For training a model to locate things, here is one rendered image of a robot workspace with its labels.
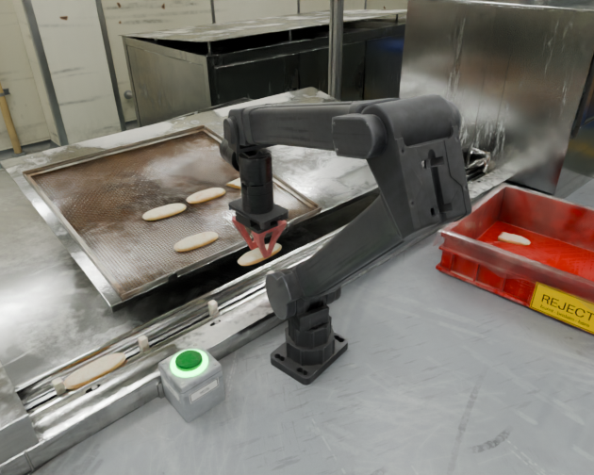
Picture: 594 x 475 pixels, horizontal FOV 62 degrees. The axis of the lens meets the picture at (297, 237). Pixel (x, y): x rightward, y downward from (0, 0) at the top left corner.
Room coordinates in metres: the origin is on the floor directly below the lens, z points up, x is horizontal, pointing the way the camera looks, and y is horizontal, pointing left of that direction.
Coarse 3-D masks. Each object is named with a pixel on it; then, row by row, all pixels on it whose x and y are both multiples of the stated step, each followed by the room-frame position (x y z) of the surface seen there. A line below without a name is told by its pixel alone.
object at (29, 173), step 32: (192, 128) 1.37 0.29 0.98; (64, 160) 1.13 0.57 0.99; (96, 160) 1.17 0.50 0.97; (128, 160) 1.18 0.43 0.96; (192, 160) 1.22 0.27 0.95; (64, 192) 1.02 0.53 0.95; (96, 192) 1.03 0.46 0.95; (160, 192) 1.05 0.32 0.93; (64, 224) 0.89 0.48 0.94; (96, 224) 0.91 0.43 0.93; (224, 224) 0.95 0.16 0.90; (96, 256) 0.81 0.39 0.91; (160, 256) 0.83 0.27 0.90
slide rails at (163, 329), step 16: (480, 176) 1.31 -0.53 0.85; (304, 256) 0.90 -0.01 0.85; (240, 288) 0.78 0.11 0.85; (176, 320) 0.69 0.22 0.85; (176, 336) 0.65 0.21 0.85; (112, 352) 0.61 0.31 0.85; (144, 352) 0.61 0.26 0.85; (80, 368) 0.58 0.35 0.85; (48, 384) 0.54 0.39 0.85; (32, 400) 0.51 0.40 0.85
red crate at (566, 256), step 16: (496, 224) 1.07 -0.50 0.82; (512, 224) 1.07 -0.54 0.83; (496, 240) 0.99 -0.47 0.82; (544, 240) 0.99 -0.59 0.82; (560, 240) 0.99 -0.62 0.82; (448, 256) 0.87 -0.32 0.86; (528, 256) 0.92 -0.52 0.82; (544, 256) 0.92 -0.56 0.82; (560, 256) 0.92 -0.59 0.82; (576, 256) 0.92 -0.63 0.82; (592, 256) 0.92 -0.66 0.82; (448, 272) 0.86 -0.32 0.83; (464, 272) 0.84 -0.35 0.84; (480, 272) 0.82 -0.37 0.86; (576, 272) 0.86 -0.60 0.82; (592, 272) 0.86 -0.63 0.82; (496, 288) 0.79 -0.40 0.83; (512, 288) 0.77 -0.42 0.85; (528, 288) 0.75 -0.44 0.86; (528, 304) 0.74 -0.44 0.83; (560, 320) 0.71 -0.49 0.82
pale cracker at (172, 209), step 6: (174, 204) 1.00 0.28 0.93; (180, 204) 1.00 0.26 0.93; (150, 210) 0.97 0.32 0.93; (156, 210) 0.96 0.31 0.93; (162, 210) 0.97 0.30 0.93; (168, 210) 0.97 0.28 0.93; (174, 210) 0.97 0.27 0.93; (180, 210) 0.98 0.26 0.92; (144, 216) 0.95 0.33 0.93; (150, 216) 0.95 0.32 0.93; (156, 216) 0.95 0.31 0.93; (162, 216) 0.95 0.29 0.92; (168, 216) 0.96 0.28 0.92
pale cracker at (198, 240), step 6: (198, 234) 0.90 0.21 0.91; (204, 234) 0.90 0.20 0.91; (210, 234) 0.90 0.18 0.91; (216, 234) 0.91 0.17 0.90; (180, 240) 0.87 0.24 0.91; (186, 240) 0.87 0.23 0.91; (192, 240) 0.87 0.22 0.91; (198, 240) 0.87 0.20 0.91; (204, 240) 0.88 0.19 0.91; (210, 240) 0.88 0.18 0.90; (174, 246) 0.86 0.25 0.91; (180, 246) 0.85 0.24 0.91; (186, 246) 0.85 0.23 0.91; (192, 246) 0.86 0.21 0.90; (198, 246) 0.86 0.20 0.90
